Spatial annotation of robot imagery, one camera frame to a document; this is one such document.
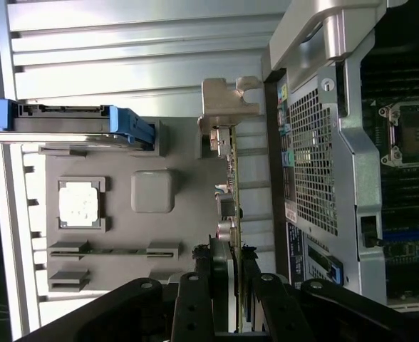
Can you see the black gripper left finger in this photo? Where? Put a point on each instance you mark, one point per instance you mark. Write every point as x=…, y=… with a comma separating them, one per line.
x=191, y=310

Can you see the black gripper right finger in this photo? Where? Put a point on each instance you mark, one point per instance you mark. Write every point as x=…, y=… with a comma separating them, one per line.
x=277, y=313

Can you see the blue case latch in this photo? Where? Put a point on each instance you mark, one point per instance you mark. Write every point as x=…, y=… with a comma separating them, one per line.
x=336, y=272

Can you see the grey parts rack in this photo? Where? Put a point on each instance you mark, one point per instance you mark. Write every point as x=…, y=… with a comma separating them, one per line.
x=124, y=228

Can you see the grey computer case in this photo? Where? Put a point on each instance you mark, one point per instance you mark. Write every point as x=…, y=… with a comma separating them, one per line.
x=348, y=178

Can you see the silver CPU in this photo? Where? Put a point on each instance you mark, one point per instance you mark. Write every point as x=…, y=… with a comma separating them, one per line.
x=77, y=204

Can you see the green motherboard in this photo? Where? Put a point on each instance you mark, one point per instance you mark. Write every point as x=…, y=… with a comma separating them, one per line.
x=409, y=213

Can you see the blue disk carrier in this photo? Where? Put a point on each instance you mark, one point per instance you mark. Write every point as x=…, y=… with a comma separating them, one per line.
x=124, y=123

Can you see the silver hard disk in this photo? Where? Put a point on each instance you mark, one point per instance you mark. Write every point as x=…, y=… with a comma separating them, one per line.
x=63, y=112

